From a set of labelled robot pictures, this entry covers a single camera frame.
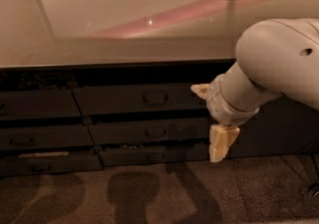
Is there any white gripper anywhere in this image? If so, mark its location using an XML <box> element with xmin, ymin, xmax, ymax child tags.
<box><xmin>190</xmin><ymin>74</ymin><xmax>259</xmax><ymax>162</ymax></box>

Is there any dark grey drawer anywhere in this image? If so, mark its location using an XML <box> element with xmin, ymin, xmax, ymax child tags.
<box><xmin>73</xmin><ymin>84</ymin><xmax>205</xmax><ymax>115</ymax></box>
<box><xmin>89</xmin><ymin>117</ymin><xmax>208</xmax><ymax>144</ymax></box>
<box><xmin>0</xmin><ymin>90</ymin><xmax>80</xmax><ymax>120</ymax></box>
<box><xmin>0</xmin><ymin>153</ymin><xmax>103</xmax><ymax>176</ymax></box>
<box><xmin>100</xmin><ymin>143</ymin><xmax>208</xmax><ymax>166</ymax></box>
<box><xmin>0</xmin><ymin>125</ymin><xmax>93</xmax><ymax>150</ymax></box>

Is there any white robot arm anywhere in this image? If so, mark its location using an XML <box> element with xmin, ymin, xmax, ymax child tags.
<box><xmin>190</xmin><ymin>18</ymin><xmax>319</xmax><ymax>162</ymax></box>

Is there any dark grey cabinet door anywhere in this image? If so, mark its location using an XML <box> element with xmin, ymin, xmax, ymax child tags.
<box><xmin>230</xmin><ymin>97</ymin><xmax>319</xmax><ymax>158</ymax></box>

